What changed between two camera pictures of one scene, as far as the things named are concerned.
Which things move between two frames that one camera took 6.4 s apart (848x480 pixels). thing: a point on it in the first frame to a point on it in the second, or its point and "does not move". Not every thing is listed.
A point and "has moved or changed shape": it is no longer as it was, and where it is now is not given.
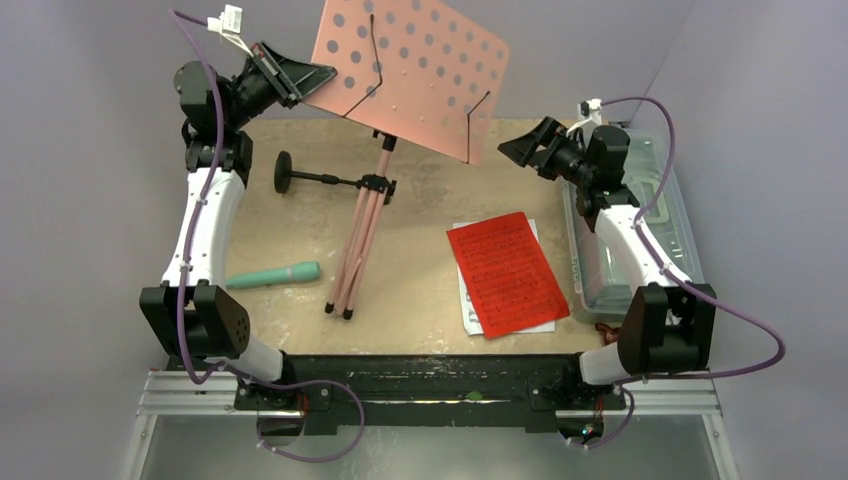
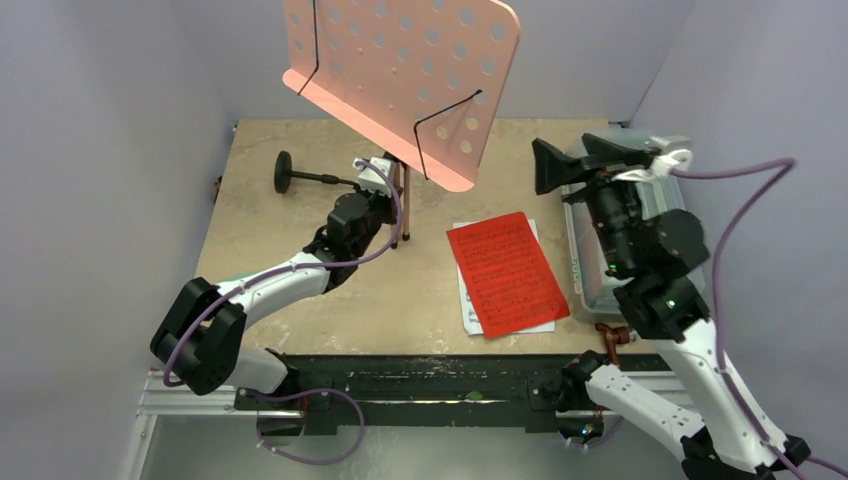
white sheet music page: (475, 326) does not move
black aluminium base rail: (341, 395) does not move
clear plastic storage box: (655, 182) does not move
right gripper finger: (553, 129) to (601, 149)
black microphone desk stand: (283, 176) does not move
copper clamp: (610, 335) does not move
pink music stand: (407, 67) has moved or changed shape
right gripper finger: (530, 150) to (554, 168)
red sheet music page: (509, 278) does not move
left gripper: (299, 78) to (386, 201)
